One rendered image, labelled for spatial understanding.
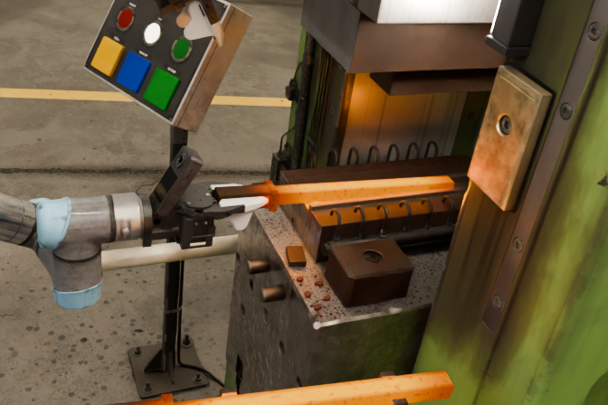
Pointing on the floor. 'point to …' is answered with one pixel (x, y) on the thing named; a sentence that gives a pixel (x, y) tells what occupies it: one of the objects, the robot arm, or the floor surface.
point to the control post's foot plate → (147, 362)
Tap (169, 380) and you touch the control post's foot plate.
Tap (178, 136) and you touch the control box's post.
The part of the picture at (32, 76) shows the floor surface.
